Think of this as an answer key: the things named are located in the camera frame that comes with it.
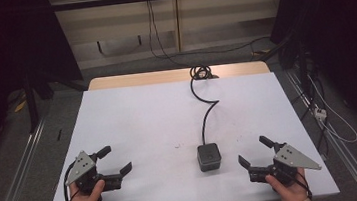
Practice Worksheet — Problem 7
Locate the left hand-held gripper black cable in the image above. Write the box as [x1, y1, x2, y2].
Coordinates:
[59, 161, 80, 201]

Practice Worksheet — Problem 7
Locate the person's right hand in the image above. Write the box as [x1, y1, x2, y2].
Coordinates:
[263, 166, 311, 201]

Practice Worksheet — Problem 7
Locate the black power socket cable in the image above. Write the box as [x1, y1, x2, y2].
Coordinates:
[188, 62, 225, 147]

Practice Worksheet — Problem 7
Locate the white table cover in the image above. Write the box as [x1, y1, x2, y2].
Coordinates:
[33, 65, 341, 201]

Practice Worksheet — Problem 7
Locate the black metal stand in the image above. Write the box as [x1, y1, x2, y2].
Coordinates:
[22, 69, 43, 134]

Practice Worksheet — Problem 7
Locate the black wall cable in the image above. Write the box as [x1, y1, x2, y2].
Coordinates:
[144, 0, 275, 71]

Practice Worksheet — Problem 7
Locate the white floor cable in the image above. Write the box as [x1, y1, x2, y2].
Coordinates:
[306, 69, 357, 148]

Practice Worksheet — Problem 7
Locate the person's left hand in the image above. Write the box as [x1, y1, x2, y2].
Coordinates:
[67, 178, 108, 201]

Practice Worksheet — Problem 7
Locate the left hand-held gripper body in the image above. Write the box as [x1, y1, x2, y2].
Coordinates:
[61, 146, 124, 198]

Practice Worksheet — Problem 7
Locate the right hand-held gripper black cable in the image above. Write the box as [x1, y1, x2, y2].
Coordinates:
[292, 166, 314, 201]

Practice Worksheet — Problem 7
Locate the hand-held gripper black cable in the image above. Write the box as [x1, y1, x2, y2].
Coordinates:
[59, 161, 80, 201]
[292, 166, 314, 201]

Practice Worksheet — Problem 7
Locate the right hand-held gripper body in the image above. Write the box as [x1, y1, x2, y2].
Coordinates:
[245, 138, 324, 189]

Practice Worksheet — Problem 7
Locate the black cube power socket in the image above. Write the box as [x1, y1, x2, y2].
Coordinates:
[195, 141, 224, 174]

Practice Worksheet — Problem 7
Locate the yellow floor tape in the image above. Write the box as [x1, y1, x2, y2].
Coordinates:
[13, 98, 30, 114]
[254, 48, 272, 57]

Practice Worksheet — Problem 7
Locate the black curtain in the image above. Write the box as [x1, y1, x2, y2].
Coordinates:
[266, 0, 357, 161]
[0, 0, 93, 174]

